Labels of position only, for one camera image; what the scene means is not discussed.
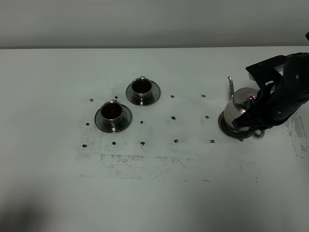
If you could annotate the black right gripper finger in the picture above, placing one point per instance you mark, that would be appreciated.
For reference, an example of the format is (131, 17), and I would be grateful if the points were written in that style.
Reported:
(253, 119)

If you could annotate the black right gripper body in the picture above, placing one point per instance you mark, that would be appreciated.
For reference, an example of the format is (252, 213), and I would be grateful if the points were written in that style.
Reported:
(277, 102)

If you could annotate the stainless steel teapot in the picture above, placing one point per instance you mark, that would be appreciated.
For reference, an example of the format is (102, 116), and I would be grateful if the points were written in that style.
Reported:
(238, 103)

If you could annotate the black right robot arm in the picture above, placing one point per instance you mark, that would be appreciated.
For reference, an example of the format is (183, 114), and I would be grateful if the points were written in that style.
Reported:
(296, 69)

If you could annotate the steel teapot saucer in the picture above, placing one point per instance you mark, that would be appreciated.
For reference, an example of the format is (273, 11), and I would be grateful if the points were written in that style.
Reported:
(230, 132)

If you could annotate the rear stainless steel teacup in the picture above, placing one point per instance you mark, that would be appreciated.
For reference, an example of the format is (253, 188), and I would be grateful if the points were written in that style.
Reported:
(141, 88)

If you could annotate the stainless steel teacup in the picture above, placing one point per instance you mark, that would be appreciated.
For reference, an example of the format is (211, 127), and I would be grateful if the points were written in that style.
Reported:
(111, 112)
(141, 88)

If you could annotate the front stainless steel teacup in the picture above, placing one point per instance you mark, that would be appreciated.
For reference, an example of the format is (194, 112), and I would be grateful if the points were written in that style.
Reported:
(111, 112)

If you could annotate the rear steel saucer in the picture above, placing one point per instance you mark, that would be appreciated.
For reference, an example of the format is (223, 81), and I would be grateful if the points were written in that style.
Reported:
(156, 93)

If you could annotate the front steel saucer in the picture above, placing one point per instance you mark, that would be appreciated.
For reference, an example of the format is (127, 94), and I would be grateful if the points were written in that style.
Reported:
(126, 121)

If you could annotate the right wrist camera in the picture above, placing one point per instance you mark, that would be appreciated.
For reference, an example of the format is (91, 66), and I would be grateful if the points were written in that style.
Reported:
(267, 71)

